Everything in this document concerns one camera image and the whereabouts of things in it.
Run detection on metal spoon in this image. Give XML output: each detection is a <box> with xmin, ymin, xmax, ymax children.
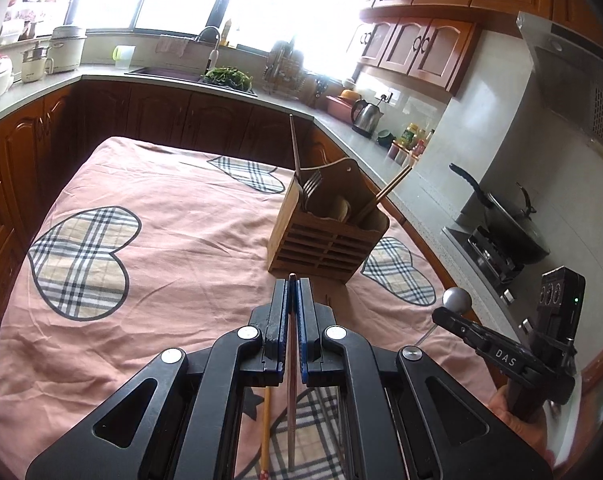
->
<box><xmin>414</xmin><ymin>286</ymin><xmax>474</xmax><ymax>348</ymax></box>

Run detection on stainless steel fork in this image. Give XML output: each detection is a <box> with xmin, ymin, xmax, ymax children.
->
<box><xmin>303</xmin><ymin>170</ymin><xmax>322</xmax><ymax>210</ymax></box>

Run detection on long dark chopstick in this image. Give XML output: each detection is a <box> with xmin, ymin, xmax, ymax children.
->
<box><xmin>288</xmin><ymin>114</ymin><xmax>303</xmax><ymax>185</ymax></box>

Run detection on red-tipped wooden chopstick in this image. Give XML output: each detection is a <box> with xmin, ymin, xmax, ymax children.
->
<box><xmin>259</xmin><ymin>387</ymin><xmax>272</xmax><ymax>480</ymax></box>

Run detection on light wooden chopstick pair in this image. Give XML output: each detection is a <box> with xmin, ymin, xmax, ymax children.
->
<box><xmin>352</xmin><ymin>166</ymin><xmax>413</xmax><ymax>224</ymax></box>

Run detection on kitchen faucet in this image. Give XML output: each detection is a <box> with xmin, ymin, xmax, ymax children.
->
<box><xmin>195</xmin><ymin>25</ymin><xmax>222</xmax><ymax>74</ymax></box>

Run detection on person's right hand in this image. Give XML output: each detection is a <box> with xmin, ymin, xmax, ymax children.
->
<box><xmin>487</xmin><ymin>385</ymin><xmax>555</xmax><ymax>467</ymax></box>

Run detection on gas stove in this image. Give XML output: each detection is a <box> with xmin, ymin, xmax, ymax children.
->
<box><xmin>443</xmin><ymin>226</ymin><xmax>524</xmax><ymax>306</ymax></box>

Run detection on black wok with lid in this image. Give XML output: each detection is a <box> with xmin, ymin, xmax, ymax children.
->
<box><xmin>449</xmin><ymin>162</ymin><xmax>551</xmax><ymax>266</ymax></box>

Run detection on pink patterned tablecloth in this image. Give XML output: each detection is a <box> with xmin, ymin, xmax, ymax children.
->
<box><xmin>0</xmin><ymin>135</ymin><xmax>500</xmax><ymax>480</ymax></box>

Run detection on wooden utensil holder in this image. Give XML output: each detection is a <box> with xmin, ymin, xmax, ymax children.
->
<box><xmin>266</xmin><ymin>157</ymin><xmax>390</xmax><ymax>283</ymax></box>

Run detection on condiment bottles group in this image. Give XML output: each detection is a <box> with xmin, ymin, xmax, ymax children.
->
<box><xmin>387</xmin><ymin>122</ymin><xmax>435</xmax><ymax>167</ymax></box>

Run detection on range hood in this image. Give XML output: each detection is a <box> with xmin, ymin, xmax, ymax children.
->
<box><xmin>516</xmin><ymin>12</ymin><xmax>603</xmax><ymax>151</ymax></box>

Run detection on stainless electric kettle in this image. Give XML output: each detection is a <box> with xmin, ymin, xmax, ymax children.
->
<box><xmin>350</xmin><ymin>99</ymin><xmax>384</xmax><ymax>138</ymax></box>

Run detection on lower wooden cabinets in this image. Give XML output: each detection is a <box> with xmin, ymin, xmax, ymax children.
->
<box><xmin>0</xmin><ymin>77</ymin><xmax>483</xmax><ymax>326</ymax></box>

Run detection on wooden cabinets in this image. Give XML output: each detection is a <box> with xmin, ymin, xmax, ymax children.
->
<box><xmin>359</xmin><ymin>0</ymin><xmax>603</xmax><ymax>94</ymax></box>
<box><xmin>0</xmin><ymin>77</ymin><xmax>483</xmax><ymax>326</ymax></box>

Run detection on green vegetables in sink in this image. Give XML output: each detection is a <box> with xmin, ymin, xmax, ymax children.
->
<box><xmin>202</xmin><ymin>66</ymin><xmax>252</xmax><ymax>92</ymax></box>

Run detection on dish drying rack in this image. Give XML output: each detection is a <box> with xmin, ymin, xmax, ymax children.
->
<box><xmin>263</xmin><ymin>40</ymin><xmax>306</xmax><ymax>96</ymax></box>

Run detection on upper wooden cabinets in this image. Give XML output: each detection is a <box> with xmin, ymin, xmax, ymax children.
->
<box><xmin>359</xmin><ymin>0</ymin><xmax>603</xmax><ymax>94</ymax></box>

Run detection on small white blender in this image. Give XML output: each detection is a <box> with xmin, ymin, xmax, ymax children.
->
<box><xmin>21</xmin><ymin>47</ymin><xmax>54</xmax><ymax>84</ymax></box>

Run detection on white electric pot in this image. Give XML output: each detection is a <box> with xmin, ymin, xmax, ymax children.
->
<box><xmin>47</xmin><ymin>25</ymin><xmax>86</xmax><ymax>74</ymax></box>

